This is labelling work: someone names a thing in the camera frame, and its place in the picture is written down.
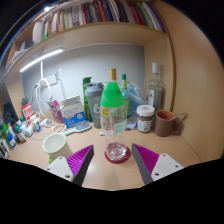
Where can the wooden shelf unit with books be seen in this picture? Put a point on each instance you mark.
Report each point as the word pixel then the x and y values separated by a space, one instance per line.
pixel 100 33

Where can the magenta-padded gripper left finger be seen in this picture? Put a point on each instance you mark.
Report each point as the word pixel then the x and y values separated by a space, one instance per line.
pixel 61 166

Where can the white wall power outlet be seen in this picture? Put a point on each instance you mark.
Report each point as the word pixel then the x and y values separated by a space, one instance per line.
pixel 51 79

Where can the green plastic container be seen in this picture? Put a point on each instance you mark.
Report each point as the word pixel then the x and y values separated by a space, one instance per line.
pixel 4 130

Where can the brown jar with white lid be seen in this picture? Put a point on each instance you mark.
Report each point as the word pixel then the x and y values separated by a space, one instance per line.
pixel 145 120

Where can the clear bottle with green cap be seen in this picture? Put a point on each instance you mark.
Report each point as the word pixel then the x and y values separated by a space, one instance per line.
pixel 112 96

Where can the brown mug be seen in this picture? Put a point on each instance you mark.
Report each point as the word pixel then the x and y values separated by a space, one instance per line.
pixel 163 125

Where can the magenta pouch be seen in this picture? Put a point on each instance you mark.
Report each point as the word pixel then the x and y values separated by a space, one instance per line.
pixel 55 110

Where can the yellow-capped bottle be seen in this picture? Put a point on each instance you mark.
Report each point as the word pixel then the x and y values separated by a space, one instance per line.
pixel 113 74

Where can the red and white canister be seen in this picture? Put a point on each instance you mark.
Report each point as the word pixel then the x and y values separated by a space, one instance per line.
pixel 27 110

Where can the dark supplement bottle green cap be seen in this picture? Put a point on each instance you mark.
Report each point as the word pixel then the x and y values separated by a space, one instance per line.
pixel 20 136

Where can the green glass bottle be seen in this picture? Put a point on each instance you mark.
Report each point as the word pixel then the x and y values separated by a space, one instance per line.
pixel 86 81

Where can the pale teal hairbrush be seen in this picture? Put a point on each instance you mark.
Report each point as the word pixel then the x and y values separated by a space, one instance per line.
pixel 81 127

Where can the clear glass bottle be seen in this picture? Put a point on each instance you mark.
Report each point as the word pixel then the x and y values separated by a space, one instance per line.
pixel 156 95

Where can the white LED light bar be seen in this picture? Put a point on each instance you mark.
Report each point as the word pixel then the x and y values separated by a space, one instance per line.
pixel 40 60

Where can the white bottle with blue label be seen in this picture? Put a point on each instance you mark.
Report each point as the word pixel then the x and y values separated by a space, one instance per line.
pixel 12 141

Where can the grey shaker bottle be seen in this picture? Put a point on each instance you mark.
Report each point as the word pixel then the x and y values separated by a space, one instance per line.
pixel 93 106

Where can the green-capped teal bottle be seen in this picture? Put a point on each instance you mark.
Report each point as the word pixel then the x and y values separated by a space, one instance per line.
pixel 124 83

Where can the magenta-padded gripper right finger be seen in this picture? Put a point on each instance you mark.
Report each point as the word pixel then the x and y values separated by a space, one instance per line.
pixel 165 165

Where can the blue and white carton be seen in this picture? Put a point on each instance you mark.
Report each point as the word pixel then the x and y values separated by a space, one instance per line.
pixel 73 113

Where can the blue plastic bag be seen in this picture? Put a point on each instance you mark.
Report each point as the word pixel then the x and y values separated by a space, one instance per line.
pixel 136 98

